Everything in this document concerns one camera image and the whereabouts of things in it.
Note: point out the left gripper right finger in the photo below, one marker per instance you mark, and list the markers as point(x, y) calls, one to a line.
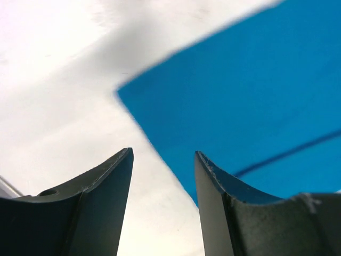
point(237, 219)

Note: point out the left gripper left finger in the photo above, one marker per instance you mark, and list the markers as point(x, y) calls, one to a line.
point(83, 216)

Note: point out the blue t shirt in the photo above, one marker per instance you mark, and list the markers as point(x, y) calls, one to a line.
point(260, 98)

